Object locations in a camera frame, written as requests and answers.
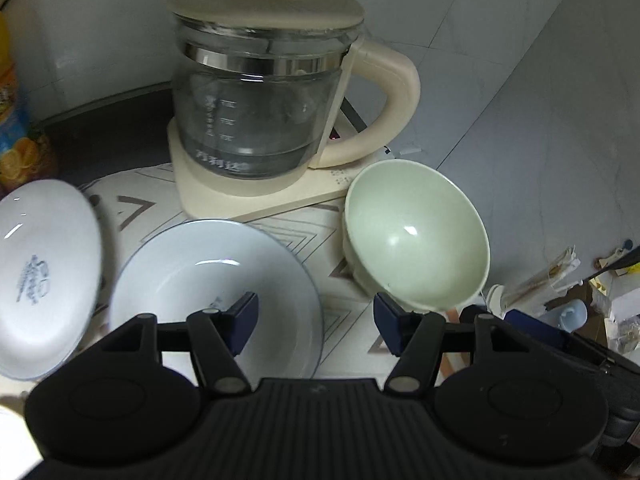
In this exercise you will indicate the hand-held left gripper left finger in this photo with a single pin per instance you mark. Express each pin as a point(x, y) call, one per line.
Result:
point(243, 312)

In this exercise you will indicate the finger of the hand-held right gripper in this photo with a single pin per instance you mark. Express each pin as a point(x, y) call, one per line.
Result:
point(535, 325)

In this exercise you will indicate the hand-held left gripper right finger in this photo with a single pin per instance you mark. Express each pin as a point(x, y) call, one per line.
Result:
point(387, 317)

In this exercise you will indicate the white bowl with blue rim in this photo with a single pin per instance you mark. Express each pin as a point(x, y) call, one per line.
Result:
point(200, 270)

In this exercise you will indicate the pale green bowl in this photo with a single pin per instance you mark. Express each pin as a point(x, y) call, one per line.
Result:
point(415, 240)

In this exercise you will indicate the white plate with blue print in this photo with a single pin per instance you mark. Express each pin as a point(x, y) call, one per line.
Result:
point(45, 260)

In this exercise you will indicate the light blue cup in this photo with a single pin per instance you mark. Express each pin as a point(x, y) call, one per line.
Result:
point(570, 315)

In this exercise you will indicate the patterned tablecloth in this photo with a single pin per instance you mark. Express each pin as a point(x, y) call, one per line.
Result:
point(300, 240)

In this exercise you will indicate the cream kettle base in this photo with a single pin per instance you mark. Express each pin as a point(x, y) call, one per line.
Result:
point(260, 200)

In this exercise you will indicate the glass kettle with cream lid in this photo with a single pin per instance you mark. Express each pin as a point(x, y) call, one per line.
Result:
point(250, 110)

